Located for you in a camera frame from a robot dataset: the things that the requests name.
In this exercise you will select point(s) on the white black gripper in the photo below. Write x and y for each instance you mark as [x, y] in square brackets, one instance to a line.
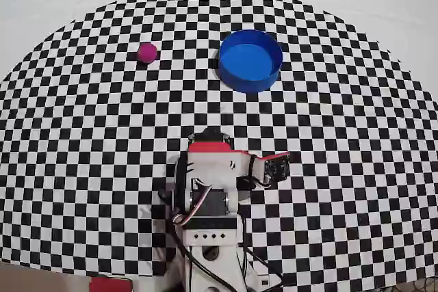
[208, 147]

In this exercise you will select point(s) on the black white checkerboard sheet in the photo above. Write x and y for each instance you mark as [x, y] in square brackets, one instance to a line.
[68, 117]

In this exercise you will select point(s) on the blue round box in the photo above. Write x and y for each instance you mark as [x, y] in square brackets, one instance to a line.
[246, 63]

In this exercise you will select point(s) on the pink faceted ball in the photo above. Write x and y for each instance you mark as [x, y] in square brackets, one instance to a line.
[147, 52]

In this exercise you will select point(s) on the wrist camera with red mount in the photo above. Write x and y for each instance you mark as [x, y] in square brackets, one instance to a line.
[278, 169]

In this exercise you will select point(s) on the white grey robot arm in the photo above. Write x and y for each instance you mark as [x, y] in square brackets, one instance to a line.
[212, 169]

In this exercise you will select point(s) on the red flat box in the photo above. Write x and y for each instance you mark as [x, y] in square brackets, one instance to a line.
[111, 285]

